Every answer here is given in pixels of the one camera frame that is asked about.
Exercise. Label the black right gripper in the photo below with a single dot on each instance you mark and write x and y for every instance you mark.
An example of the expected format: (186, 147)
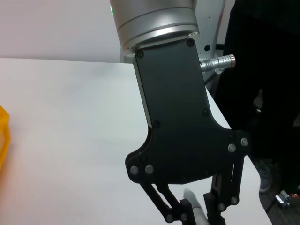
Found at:
(175, 117)

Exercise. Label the person in black trousers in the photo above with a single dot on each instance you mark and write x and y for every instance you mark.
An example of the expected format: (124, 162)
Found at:
(257, 47)

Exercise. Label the grey sneaker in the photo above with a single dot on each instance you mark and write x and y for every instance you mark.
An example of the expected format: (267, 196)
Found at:
(266, 178)

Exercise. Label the white robot torso column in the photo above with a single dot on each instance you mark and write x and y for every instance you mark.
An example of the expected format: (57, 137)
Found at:
(211, 23)

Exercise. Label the metal caster wheel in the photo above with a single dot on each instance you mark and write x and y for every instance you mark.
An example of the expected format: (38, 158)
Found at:
(282, 199)

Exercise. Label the grey clear ballpoint pen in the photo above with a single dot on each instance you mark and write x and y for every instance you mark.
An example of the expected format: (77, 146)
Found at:
(199, 215)

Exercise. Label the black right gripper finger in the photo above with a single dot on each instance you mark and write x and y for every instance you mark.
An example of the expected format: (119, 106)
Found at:
(225, 187)
(164, 199)

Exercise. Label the yellow plastic bin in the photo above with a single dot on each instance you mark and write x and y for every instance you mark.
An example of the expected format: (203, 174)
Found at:
(4, 131)

